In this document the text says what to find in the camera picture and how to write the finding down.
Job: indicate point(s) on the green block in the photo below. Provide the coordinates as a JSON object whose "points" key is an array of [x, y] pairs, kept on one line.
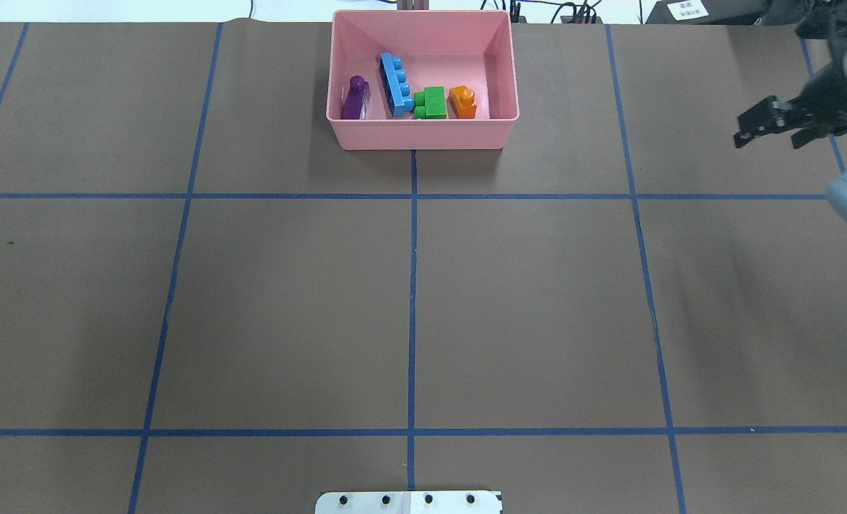
{"points": [[430, 103]]}

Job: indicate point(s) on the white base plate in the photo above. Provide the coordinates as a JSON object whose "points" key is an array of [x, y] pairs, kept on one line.
{"points": [[409, 501]]}

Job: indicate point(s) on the purple block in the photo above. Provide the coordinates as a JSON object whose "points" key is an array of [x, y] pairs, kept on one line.
{"points": [[356, 100]]}

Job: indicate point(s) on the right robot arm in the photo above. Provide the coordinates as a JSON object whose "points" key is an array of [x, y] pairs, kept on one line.
{"points": [[836, 191]]}

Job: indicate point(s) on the orange block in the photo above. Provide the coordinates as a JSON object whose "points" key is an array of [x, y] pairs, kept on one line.
{"points": [[464, 102]]}

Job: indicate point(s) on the pink plastic box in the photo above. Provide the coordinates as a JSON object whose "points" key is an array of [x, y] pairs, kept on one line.
{"points": [[438, 48]]}

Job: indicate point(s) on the long blue block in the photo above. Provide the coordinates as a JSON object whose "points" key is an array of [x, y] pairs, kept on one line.
{"points": [[399, 97]]}

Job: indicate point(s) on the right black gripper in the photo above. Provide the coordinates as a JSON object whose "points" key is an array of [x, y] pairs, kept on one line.
{"points": [[825, 98]]}

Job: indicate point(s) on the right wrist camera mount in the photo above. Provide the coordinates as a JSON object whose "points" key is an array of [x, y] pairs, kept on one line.
{"points": [[822, 19]]}

